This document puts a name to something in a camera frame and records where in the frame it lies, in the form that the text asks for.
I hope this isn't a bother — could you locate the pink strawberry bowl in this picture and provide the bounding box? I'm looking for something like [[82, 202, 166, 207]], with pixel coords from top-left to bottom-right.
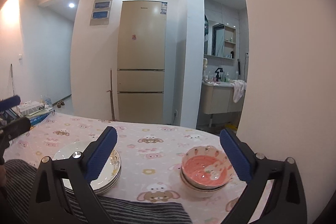
[[181, 145, 235, 189]]

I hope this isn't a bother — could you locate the white mop stick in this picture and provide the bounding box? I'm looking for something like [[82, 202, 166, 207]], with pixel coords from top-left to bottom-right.
[[10, 64, 15, 96]]

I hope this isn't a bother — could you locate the pink cartoon tablecloth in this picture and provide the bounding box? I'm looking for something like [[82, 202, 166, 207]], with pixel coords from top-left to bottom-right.
[[4, 113, 246, 223]]

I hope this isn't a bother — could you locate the wall electrical panel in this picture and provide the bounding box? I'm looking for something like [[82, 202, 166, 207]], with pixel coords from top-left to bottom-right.
[[89, 0, 113, 26]]

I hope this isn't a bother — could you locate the beige three-door refrigerator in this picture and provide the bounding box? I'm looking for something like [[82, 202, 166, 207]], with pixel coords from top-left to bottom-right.
[[117, 1, 166, 124]]

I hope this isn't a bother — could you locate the stack of books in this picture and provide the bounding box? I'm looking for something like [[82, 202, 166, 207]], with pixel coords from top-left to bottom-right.
[[17, 101, 54, 126]]

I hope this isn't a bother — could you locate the pink white towel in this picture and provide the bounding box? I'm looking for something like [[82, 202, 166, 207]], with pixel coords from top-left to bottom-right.
[[232, 80, 247, 103]]

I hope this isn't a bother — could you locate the striped grey cloth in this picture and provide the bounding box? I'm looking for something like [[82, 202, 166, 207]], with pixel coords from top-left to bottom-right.
[[1, 159, 192, 223]]

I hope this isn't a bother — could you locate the bathroom vanity cabinet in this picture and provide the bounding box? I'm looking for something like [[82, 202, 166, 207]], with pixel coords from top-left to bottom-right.
[[200, 83, 244, 114]]

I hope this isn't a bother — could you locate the bathroom mirror cabinet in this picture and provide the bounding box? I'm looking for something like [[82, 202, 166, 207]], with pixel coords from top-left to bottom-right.
[[203, 16, 237, 66]]

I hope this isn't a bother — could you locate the pink carrot bowl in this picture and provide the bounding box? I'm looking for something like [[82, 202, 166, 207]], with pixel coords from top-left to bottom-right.
[[180, 172, 226, 198]]

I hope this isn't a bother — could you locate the white cartoon plate back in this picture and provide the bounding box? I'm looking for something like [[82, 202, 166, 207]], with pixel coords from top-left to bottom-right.
[[53, 141, 121, 194]]

